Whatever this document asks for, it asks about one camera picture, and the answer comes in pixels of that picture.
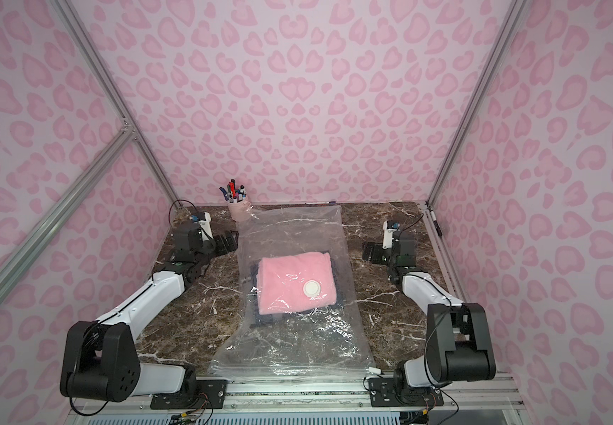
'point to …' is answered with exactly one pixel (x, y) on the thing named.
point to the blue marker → (226, 194)
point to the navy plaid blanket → (258, 320)
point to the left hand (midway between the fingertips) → (229, 232)
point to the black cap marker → (242, 189)
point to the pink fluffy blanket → (294, 282)
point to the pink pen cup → (240, 211)
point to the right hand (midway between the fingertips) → (373, 243)
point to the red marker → (231, 184)
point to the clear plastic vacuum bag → (329, 341)
